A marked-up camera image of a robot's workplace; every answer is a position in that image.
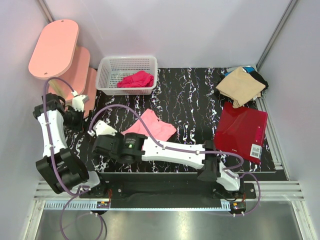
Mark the pink three tier shelf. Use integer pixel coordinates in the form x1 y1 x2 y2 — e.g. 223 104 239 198
28 19 97 118

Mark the light pink t shirt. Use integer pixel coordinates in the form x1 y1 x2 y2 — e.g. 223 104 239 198
122 108 177 141

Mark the purple cable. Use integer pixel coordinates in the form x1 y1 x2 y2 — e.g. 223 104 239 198
88 104 262 217
42 76 108 240

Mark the red plastic folding board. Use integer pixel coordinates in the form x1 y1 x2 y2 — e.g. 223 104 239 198
213 102 268 164

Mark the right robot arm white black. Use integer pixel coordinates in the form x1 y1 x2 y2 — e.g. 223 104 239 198
92 133 245 199

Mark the white plastic laundry basket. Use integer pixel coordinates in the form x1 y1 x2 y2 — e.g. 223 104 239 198
95 55 158 96

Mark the left corner aluminium post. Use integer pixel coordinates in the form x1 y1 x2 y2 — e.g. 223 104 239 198
35 0 55 23

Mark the corner aluminium post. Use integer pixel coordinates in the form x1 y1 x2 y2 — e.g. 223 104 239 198
256 0 300 71
35 0 55 23

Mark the blue folded garment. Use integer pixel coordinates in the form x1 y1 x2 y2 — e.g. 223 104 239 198
224 65 256 77

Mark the aluminium frame rail front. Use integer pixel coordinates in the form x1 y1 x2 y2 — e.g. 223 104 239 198
34 181 304 212

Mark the black folded garment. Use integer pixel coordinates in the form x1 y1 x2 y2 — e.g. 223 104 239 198
249 71 269 96

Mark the magenta t shirt in basket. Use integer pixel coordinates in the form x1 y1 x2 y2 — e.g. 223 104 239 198
117 70 154 88

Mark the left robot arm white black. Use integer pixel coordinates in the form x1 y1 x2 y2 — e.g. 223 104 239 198
33 93 108 198

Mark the beige folded t shirt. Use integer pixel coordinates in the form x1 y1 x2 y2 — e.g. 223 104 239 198
216 66 265 109

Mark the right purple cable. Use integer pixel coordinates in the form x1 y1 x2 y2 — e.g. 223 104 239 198
88 104 262 217

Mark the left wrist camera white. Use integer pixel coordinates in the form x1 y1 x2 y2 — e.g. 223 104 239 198
71 94 89 112

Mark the right corner aluminium post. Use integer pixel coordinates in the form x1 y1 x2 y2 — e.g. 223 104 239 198
256 0 300 71

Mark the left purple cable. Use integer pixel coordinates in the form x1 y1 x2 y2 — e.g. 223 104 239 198
42 76 108 240

